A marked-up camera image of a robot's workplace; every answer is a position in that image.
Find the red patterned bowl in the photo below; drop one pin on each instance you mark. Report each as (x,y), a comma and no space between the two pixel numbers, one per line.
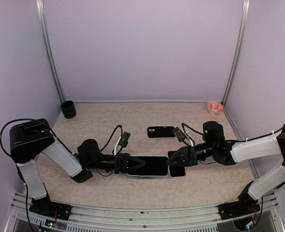
(215,108)

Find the right aluminium post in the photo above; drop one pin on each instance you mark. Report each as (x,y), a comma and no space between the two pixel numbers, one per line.
(238,49)

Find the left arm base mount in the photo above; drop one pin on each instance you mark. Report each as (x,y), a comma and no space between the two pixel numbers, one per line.
(48,208)

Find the dark green cup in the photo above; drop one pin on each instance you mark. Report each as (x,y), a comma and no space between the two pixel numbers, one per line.
(68,109)

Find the light blue phone case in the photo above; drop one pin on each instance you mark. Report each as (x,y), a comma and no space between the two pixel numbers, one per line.
(167,166)

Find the aluminium front rail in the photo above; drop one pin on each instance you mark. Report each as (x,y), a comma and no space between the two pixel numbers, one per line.
(83,218)

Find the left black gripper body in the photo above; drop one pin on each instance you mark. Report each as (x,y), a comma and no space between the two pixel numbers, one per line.
(118,164)

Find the left aluminium post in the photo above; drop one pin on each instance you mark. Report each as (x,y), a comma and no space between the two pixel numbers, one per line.
(48,49)

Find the aluminium post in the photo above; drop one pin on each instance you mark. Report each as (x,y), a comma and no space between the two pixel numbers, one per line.
(48,49)
(238,49)

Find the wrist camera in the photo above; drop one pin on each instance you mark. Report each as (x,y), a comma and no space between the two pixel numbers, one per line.
(183,137)
(121,143)

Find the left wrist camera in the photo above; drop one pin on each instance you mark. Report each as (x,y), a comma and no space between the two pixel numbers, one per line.
(121,143)

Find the purple phone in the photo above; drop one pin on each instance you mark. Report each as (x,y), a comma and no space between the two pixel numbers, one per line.
(177,172)

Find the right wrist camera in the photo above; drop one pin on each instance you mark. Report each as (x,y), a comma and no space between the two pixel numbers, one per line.
(183,137)

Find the black phone case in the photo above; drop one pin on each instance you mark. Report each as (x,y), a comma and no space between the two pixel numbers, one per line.
(160,132)

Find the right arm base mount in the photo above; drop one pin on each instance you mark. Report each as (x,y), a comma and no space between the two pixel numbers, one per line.
(243,206)

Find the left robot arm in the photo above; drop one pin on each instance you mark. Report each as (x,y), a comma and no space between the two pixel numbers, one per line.
(31,138)

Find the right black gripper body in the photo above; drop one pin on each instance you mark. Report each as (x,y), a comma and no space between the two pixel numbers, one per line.
(191,155)

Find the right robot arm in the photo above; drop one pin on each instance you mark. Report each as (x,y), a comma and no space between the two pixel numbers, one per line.
(230,152)

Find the pink phone case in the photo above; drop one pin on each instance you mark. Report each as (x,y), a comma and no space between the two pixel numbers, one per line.
(170,154)

